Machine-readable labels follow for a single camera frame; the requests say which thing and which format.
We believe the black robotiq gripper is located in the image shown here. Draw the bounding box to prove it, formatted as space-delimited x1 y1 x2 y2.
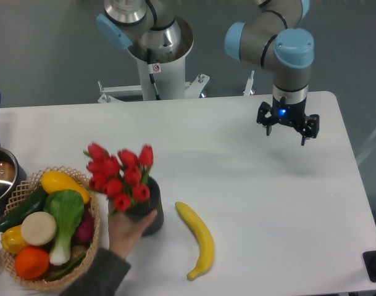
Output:
256 98 319 146

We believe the dark grey ribbed vase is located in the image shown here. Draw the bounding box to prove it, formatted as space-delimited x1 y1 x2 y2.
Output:
125 177 164 237

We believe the red tulip bouquet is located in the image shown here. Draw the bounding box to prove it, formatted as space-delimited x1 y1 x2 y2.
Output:
84 142 154 215

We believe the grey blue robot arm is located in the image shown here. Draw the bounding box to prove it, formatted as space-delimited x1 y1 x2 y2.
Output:
96 1 320 139

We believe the grey sleeved forearm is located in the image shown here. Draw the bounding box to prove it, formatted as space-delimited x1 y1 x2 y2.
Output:
60 248 131 296

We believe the person's hand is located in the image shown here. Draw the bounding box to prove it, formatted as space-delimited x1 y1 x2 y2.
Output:
108 210 157 260

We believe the yellow banana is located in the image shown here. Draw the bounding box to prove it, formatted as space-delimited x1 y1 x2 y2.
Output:
175 202 215 281

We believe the black device at edge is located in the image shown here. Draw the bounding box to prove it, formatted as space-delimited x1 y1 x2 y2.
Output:
362 250 376 282

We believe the purple sweet potato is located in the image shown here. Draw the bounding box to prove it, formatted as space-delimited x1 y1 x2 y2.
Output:
75 208 94 244

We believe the green bok choy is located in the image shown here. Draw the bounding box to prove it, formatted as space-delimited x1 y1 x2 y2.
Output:
44 189 84 266

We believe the yellow squash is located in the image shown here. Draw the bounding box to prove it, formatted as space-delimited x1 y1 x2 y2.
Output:
41 171 91 204

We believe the woven wicker basket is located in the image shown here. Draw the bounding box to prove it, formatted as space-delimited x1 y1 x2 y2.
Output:
2 166 101 291

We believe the green bean pod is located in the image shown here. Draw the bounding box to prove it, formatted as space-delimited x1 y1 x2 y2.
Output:
45 253 86 282

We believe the green cucumber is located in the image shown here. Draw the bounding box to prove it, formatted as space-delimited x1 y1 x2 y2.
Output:
0 186 48 232

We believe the white round radish slice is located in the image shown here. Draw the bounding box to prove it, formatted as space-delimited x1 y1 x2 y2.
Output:
21 212 57 246

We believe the orange fruit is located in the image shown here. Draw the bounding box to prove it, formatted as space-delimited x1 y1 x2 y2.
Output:
14 247 49 280

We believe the yellow bell pepper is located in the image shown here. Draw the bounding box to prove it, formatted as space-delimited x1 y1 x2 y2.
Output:
1 225 28 254

